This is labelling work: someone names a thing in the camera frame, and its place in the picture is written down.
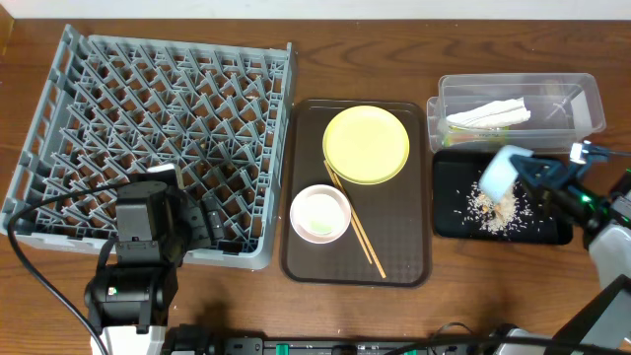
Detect light blue bowl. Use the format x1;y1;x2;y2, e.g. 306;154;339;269
478;145;533;203

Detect rice food scraps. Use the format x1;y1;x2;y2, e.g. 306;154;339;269
454;181;535;238

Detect white paper napkin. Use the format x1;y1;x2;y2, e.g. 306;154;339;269
446;98;531;129

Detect green orange snack wrapper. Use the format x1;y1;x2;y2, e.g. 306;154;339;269
441;126;510;148

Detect pink bowl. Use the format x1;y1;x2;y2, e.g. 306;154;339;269
290;184;351;245

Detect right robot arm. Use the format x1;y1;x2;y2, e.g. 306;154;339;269
508;141;630;349

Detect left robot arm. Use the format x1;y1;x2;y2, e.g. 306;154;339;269
85;164;226;354

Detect black waste tray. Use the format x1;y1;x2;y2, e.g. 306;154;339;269
433;150;573;246

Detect clear plastic waste bin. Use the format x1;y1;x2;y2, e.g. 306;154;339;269
427;73;606;153

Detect grey plastic dish rack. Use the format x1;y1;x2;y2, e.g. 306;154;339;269
1;27;297;270

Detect brown serving tray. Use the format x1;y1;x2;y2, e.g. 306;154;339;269
280;99;433;288

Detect yellow round plate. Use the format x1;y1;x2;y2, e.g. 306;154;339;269
322;106;410;185

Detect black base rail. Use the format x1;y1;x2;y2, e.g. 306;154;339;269
162;322;631;355

